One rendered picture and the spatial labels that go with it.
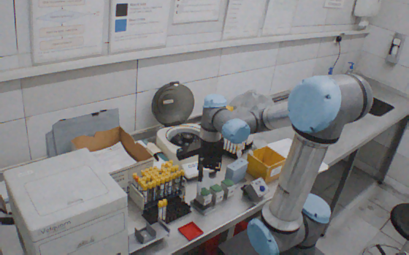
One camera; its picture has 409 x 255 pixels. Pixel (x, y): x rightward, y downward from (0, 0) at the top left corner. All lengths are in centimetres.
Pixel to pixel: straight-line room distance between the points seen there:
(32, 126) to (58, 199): 58
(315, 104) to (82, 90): 104
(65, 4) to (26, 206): 74
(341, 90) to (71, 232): 74
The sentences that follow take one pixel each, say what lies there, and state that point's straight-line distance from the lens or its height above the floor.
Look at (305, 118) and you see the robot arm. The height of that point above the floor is 150.
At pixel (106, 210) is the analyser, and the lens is 97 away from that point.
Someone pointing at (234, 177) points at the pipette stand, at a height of 93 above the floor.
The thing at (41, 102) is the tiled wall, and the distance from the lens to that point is 146.
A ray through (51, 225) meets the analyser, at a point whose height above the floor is 116.
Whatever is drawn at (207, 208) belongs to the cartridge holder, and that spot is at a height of 89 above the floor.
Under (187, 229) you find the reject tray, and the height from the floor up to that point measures 88.
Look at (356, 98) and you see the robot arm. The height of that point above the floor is 156.
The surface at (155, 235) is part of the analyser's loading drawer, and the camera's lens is 120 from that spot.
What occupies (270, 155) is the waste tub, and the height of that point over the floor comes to 94.
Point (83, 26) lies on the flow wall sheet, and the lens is 141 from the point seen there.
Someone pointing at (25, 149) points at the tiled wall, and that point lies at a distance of 154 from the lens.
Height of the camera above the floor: 181
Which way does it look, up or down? 27 degrees down
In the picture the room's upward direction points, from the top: 8 degrees clockwise
